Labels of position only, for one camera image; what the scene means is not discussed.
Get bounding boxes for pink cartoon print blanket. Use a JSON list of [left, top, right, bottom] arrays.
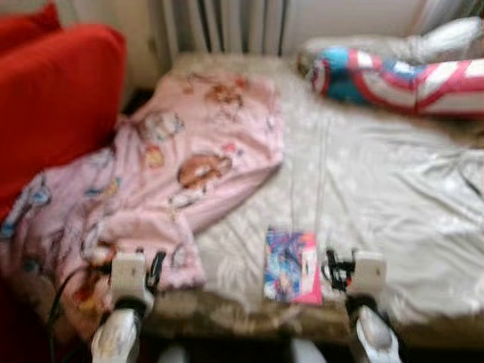
[[0, 72, 286, 341]]

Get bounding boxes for colourful picture book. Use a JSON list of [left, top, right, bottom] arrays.
[[262, 227, 324, 306]]

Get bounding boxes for silver right robot leg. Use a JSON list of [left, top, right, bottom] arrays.
[[291, 337, 326, 363]]

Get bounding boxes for grey floral bed sheet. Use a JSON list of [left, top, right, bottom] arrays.
[[125, 51, 484, 349]]

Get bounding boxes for red white blue bolster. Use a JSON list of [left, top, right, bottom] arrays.
[[310, 45, 484, 118]]

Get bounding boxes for grey pleated curtain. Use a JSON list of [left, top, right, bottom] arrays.
[[161, 0, 292, 61], [412, 0, 484, 35]]

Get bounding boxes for grey knotted bolster pillow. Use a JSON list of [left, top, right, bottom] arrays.
[[299, 17, 484, 69]]

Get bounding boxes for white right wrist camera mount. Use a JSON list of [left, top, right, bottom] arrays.
[[352, 252, 388, 297]]

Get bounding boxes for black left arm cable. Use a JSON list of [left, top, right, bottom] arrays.
[[47, 265, 114, 363]]

